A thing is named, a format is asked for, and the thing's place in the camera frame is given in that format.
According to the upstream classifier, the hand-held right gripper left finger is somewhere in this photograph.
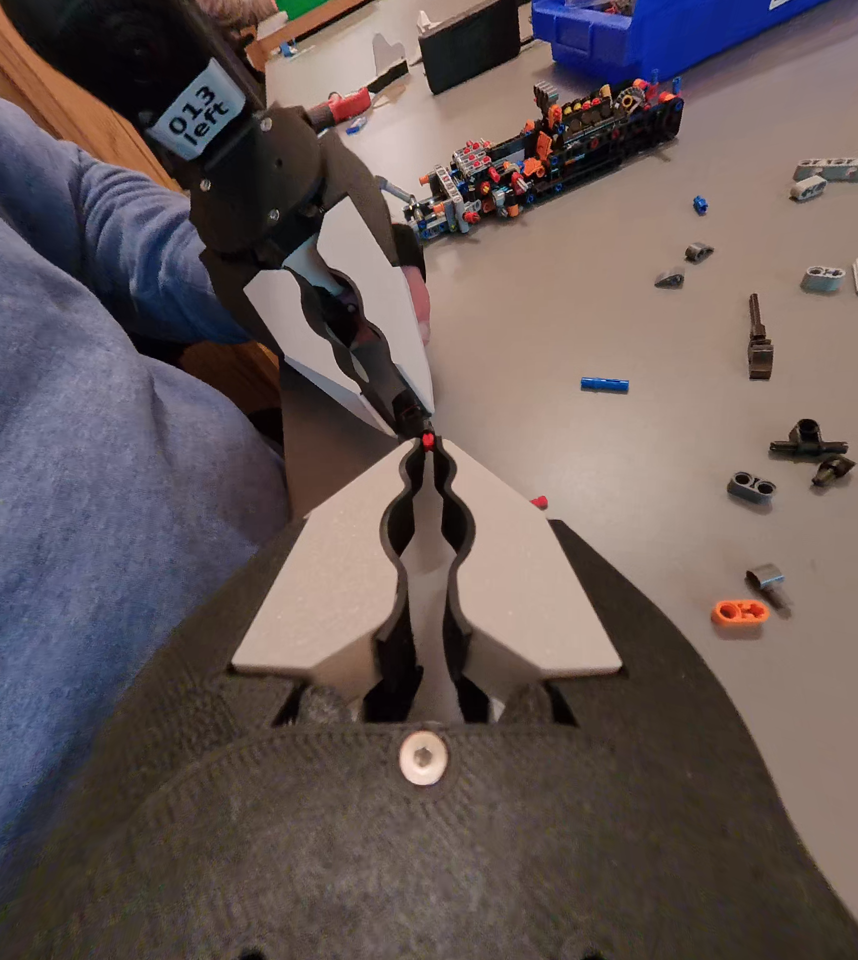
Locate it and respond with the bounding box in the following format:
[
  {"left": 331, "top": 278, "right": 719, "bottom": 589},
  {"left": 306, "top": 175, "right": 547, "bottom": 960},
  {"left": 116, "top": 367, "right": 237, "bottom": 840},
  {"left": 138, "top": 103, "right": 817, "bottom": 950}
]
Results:
[{"left": 230, "top": 439, "right": 424, "bottom": 725}]

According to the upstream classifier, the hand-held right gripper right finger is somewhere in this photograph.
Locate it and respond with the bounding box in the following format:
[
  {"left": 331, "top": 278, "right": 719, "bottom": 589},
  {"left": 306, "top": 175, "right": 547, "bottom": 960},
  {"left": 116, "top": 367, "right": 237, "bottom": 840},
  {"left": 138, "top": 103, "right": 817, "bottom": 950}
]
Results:
[{"left": 436, "top": 437, "right": 624, "bottom": 725}]

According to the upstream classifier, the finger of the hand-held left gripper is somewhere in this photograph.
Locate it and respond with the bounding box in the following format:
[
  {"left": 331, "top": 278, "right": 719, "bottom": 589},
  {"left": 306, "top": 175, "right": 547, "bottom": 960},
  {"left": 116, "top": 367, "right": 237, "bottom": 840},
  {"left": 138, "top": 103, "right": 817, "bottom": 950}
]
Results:
[
  {"left": 316, "top": 196, "right": 438, "bottom": 418},
  {"left": 243, "top": 267, "right": 402, "bottom": 441}
]

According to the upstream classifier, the person's left forearm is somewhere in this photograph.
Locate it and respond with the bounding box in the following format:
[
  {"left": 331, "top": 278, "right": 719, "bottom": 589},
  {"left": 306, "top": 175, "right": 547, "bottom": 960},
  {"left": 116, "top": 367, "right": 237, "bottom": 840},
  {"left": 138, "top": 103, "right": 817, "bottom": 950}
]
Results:
[{"left": 0, "top": 63, "right": 254, "bottom": 348}]

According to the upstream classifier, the orange two-hole lego beam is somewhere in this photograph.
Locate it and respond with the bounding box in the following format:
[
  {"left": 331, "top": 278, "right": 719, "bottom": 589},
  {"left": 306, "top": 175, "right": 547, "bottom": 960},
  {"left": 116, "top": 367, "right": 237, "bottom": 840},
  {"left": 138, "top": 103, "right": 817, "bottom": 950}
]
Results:
[{"left": 711, "top": 597, "right": 771, "bottom": 628}]

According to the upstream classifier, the lego chassis model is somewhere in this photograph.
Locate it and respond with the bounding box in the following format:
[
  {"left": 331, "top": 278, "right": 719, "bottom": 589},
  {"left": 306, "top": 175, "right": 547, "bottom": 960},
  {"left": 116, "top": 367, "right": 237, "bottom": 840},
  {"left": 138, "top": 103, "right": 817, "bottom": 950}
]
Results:
[{"left": 401, "top": 71, "right": 686, "bottom": 243}]

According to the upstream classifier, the grey lego pin connector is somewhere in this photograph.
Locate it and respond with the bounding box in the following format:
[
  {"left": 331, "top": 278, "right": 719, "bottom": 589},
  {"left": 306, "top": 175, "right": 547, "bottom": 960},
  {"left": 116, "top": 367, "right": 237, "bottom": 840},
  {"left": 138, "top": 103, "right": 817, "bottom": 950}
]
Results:
[{"left": 744, "top": 563, "right": 792, "bottom": 609}]

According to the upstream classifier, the dark grey two-hole lego beam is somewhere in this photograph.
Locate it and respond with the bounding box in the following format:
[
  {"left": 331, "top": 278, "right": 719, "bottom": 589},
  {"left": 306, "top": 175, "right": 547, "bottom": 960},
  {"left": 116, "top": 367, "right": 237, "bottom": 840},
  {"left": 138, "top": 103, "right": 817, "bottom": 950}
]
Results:
[{"left": 726, "top": 470, "right": 778, "bottom": 504}]

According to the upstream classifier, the black lego cross connector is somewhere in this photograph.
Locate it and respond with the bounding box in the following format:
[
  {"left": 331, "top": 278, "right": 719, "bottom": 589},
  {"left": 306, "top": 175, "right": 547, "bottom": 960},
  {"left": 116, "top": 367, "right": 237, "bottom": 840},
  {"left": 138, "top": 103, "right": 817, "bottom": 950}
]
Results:
[{"left": 768, "top": 417, "right": 849, "bottom": 459}]

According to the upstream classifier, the long grey lego beam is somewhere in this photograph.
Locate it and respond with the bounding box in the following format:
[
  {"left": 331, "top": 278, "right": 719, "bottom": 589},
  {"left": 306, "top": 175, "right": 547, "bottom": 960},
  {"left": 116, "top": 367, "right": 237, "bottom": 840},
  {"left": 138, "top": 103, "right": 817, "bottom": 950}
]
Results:
[{"left": 792, "top": 155, "right": 858, "bottom": 184}]

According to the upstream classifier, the person's left hand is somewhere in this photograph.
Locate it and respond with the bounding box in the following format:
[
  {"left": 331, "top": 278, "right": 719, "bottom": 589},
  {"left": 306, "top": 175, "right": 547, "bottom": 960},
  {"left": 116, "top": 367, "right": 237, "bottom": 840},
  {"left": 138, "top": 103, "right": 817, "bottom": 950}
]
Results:
[{"left": 402, "top": 266, "right": 433, "bottom": 346}]

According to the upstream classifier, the red black hand tool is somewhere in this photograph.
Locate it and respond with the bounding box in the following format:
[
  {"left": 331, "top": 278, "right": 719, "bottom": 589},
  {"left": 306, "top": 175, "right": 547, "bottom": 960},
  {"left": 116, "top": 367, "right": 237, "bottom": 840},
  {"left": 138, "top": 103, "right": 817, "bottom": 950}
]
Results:
[{"left": 306, "top": 85, "right": 375, "bottom": 130}]

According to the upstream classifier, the grey wedge plate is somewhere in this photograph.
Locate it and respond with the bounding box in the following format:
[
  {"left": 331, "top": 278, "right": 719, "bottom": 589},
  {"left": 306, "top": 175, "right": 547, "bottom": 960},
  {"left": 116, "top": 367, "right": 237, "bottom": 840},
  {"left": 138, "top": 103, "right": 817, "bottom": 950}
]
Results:
[{"left": 367, "top": 33, "right": 411, "bottom": 96}]

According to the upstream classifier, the green bin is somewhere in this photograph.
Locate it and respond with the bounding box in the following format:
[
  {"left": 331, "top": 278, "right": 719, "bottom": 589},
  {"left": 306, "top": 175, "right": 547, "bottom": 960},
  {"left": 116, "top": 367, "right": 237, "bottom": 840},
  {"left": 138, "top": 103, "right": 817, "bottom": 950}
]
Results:
[{"left": 277, "top": 0, "right": 372, "bottom": 25}]

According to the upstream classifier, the person's blue sweater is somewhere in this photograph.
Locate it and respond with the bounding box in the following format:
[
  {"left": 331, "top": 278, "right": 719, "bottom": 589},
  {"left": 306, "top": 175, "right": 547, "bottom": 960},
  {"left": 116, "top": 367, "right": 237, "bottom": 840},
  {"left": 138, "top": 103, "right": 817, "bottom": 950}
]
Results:
[{"left": 0, "top": 161, "right": 294, "bottom": 960}]

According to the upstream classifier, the black blade piece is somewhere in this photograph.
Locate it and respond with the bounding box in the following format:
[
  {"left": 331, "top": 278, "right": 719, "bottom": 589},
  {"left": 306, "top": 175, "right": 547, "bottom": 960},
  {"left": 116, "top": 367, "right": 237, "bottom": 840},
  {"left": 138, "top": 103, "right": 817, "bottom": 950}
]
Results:
[{"left": 745, "top": 291, "right": 776, "bottom": 381}]

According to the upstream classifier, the blue bin white label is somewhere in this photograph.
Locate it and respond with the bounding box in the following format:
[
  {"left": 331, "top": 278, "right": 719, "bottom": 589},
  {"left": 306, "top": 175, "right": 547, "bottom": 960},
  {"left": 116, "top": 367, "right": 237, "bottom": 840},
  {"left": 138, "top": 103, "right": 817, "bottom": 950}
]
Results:
[{"left": 531, "top": 0, "right": 831, "bottom": 86}]

